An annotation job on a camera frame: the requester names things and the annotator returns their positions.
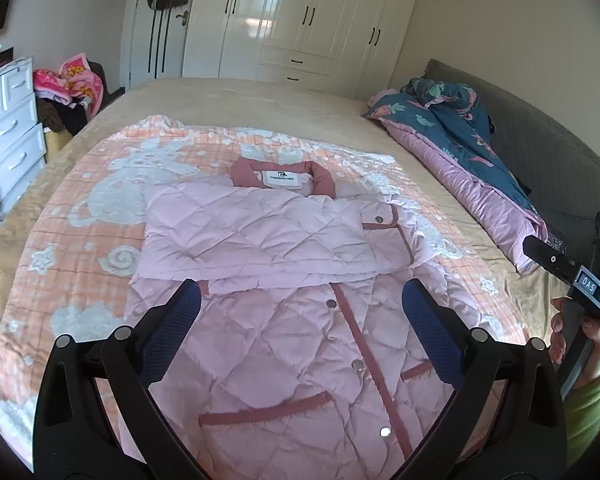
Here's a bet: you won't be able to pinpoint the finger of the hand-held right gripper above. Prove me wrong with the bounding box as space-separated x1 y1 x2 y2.
522 236 578 281

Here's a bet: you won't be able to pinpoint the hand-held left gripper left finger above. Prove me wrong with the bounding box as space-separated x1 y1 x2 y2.
32 279 216 480

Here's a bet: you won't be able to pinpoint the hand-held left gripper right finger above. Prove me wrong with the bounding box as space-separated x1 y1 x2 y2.
401 278 568 480

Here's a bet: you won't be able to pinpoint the pink quilted jacket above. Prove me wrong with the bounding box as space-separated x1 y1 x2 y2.
112 156 511 480

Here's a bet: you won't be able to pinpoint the person's right hand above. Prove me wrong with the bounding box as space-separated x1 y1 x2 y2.
549 297 600 377

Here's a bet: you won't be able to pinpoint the grey padded headboard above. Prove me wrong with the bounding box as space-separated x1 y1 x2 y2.
422 58 600 261

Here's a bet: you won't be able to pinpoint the orange checked blanket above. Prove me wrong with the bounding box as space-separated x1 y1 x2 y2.
0 114 531 461

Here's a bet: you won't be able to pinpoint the blue floral quilt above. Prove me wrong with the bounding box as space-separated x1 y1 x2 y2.
362 76 551 275

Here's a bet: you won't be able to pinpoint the dark chair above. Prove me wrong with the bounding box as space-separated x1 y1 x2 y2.
36 60 126 136

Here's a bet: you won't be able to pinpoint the bed with beige sheet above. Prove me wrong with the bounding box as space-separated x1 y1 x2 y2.
0 76 581 411

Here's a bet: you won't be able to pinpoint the white drawer chest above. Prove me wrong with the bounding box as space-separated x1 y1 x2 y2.
0 55 48 221

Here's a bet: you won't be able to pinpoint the pink printed cloth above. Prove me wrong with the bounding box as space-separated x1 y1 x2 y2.
33 52 105 108

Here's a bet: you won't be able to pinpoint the white door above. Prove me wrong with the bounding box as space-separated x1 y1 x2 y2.
122 0 193 92

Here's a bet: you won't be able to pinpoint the white glossy wardrobe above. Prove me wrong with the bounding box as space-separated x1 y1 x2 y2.
182 0 426 93

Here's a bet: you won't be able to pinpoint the black hanging straps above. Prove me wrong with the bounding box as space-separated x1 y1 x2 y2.
147 7 173 78

